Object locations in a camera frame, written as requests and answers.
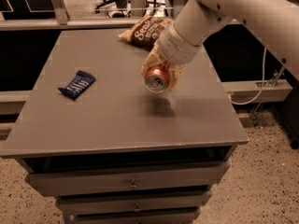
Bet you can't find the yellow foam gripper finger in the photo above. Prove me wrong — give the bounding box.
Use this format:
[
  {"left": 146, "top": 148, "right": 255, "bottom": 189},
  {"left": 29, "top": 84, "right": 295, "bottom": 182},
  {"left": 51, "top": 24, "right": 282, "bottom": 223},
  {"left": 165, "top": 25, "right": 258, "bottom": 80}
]
[
  {"left": 141, "top": 48, "right": 166, "bottom": 78},
  {"left": 169, "top": 64, "right": 186, "bottom": 90}
]

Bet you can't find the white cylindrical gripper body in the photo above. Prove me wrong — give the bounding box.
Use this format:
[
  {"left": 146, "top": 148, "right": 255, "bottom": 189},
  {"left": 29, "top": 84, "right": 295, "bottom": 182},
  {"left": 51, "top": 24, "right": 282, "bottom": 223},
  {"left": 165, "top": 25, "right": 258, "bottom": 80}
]
[{"left": 154, "top": 23, "right": 200, "bottom": 65}]

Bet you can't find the red coke can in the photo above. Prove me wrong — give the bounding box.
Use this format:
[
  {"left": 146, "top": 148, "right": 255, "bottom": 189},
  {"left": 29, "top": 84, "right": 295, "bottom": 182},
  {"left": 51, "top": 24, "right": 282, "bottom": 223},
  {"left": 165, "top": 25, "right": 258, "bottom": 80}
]
[{"left": 144, "top": 64, "right": 171, "bottom": 92}]

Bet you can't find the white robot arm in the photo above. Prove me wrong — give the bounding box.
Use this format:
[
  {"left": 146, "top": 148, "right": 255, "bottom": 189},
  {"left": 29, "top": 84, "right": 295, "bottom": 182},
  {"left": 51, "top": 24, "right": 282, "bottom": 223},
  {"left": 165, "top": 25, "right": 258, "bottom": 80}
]
[{"left": 142, "top": 0, "right": 299, "bottom": 92}]

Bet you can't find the brown and yellow chip bag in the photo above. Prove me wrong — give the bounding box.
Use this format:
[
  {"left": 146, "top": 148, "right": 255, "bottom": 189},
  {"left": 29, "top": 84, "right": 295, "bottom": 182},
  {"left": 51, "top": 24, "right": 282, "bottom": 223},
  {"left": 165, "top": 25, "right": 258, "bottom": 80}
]
[{"left": 119, "top": 15, "right": 171, "bottom": 50}]

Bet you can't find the dark blue snack bar wrapper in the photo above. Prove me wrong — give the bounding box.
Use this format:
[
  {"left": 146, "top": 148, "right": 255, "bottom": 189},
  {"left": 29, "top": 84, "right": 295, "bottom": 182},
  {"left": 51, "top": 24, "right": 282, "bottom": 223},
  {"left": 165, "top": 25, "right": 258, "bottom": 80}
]
[{"left": 59, "top": 70, "right": 96, "bottom": 101}]

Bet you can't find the grey metal railing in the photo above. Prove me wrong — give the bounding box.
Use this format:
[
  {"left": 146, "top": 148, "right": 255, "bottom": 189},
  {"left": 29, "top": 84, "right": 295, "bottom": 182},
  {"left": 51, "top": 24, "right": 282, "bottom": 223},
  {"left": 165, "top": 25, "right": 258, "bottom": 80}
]
[{"left": 0, "top": 0, "right": 188, "bottom": 30}]

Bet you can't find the grey drawer cabinet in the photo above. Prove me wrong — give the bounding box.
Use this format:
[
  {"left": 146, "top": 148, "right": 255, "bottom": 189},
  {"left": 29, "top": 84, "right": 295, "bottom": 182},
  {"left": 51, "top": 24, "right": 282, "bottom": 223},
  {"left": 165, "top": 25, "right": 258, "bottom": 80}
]
[{"left": 0, "top": 27, "right": 249, "bottom": 224}]

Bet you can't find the top grey drawer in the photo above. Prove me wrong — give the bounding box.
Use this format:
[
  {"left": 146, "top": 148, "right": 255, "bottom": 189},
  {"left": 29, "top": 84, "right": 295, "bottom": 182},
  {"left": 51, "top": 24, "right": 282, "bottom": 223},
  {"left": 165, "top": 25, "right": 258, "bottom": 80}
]
[{"left": 26, "top": 161, "right": 230, "bottom": 196}]

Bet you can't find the grey drawer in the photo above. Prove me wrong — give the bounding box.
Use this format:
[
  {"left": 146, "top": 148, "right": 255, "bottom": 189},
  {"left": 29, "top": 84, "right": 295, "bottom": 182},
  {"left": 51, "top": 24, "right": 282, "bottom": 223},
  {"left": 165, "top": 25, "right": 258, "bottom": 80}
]
[
  {"left": 57, "top": 189, "right": 211, "bottom": 215},
  {"left": 65, "top": 207, "right": 200, "bottom": 224},
  {"left": 26, "top": 161, "right": 230, "bottom": 196}
]

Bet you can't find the middle grey drawer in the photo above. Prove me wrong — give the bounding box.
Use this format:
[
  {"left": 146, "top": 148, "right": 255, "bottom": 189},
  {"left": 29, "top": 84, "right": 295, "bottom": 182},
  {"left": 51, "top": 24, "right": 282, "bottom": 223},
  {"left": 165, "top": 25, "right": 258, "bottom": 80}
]
[{"left": 57, "top": 189, "right": 211, "bottom": 215}]

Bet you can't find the bottom grey drawer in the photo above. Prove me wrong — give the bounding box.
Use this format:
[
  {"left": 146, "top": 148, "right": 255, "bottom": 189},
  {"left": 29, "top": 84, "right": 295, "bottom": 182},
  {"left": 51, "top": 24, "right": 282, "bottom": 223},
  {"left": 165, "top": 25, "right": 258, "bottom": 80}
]
[{"left": 65, "top": 207, "right": 200, "bottom": 224}]

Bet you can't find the white cable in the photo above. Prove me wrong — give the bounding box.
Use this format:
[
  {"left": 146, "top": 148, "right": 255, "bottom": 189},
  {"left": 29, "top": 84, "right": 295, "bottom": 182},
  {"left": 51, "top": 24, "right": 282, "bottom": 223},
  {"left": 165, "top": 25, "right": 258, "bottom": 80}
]
[{"left": 229, "top": 47, "right": 269, "bottom": 106}]

